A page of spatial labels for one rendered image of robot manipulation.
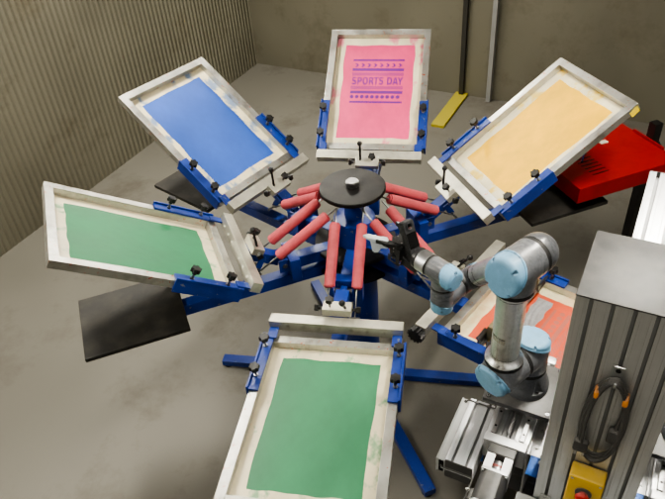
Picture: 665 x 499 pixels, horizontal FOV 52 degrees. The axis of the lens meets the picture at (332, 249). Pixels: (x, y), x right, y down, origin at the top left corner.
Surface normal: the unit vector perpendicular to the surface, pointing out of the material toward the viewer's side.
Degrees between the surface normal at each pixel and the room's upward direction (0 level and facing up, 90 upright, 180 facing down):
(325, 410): 0
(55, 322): 0
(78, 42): 90
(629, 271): 0
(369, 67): 32
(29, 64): 90
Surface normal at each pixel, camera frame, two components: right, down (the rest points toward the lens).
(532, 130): -0.55, -0.51
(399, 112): -0.14, -0.32
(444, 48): -0.45, 0.59
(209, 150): 0.35, -0.47
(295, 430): -0.07, -0.78
